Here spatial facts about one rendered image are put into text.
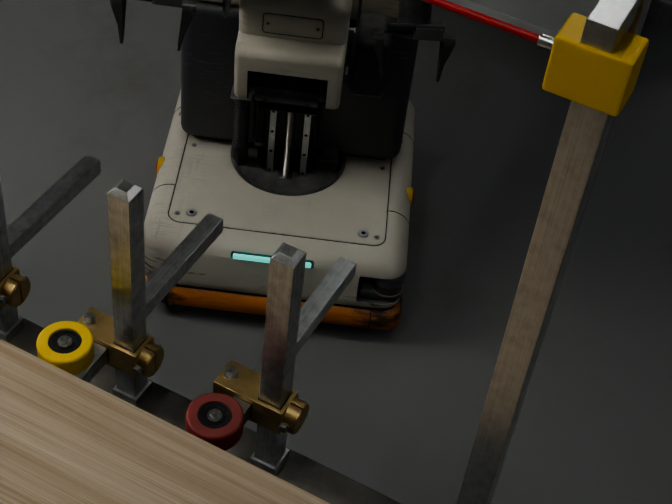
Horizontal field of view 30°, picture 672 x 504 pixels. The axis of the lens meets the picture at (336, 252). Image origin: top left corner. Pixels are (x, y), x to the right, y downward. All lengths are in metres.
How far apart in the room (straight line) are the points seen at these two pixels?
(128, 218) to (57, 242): 1.55
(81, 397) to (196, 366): 1.21
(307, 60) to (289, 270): 0.99
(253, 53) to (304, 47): 0.10
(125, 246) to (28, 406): 0.25
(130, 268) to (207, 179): 1.25
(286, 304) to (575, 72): 0.63
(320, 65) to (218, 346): 0.81
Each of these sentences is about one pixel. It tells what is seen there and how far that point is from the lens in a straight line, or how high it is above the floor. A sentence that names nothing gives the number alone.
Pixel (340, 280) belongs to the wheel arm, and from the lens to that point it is 2.00.
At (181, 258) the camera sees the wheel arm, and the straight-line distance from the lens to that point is 2.06.
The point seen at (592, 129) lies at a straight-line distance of 1.27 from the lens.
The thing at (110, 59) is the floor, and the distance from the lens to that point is 3.83.
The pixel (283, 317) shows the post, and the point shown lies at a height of 1.06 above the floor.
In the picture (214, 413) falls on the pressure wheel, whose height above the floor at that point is 0.91.
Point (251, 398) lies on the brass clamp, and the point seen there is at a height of 0.86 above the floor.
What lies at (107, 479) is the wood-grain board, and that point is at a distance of 1.69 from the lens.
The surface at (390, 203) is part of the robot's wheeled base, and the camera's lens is 2.99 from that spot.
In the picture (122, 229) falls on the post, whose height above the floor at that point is 1.08.
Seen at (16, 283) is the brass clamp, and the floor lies 0.84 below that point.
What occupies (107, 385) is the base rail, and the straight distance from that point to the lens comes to 2.04.
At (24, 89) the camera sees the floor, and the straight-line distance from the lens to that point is 3.73.
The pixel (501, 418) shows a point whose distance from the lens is 1.60.
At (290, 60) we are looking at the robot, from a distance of 2.53.
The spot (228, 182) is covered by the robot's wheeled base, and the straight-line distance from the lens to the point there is 3.00.
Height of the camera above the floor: 2.29
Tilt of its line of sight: 45 degrees down
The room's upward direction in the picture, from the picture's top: 7 degrees clockwise
